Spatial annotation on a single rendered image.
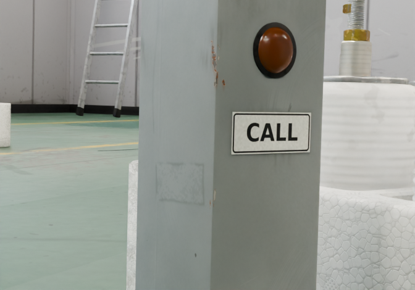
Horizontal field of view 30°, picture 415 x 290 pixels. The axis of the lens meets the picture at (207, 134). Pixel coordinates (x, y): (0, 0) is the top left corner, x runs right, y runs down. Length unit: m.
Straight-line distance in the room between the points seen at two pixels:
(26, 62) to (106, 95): 0.91
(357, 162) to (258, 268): 0.17
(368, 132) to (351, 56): 0.06
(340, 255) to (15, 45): 7.42
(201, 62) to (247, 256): 0.10
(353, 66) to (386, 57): 6.41
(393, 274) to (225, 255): 0.12
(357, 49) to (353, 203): 0.14
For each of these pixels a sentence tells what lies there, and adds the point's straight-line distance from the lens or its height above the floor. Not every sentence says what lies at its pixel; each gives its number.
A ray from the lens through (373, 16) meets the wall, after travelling 7.03.
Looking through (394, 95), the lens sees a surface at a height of 0.24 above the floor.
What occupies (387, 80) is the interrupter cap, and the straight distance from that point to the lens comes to 0.55.
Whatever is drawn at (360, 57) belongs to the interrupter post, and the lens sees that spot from 0.57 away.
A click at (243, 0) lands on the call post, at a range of 0.37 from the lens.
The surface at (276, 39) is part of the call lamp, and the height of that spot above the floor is 0.27.
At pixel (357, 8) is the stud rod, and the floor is 0.30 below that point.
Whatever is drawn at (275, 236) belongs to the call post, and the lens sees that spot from 0.39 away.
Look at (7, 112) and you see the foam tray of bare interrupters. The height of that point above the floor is 0.14.
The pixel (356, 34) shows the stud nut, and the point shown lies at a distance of 0.57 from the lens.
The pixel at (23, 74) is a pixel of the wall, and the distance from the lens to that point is 7.93.
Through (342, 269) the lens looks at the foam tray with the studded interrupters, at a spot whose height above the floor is 0.14.
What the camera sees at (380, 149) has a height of 0.21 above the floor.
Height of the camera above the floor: 0.24
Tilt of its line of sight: 3 degrees down
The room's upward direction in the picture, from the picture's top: 2 degrees clockwise
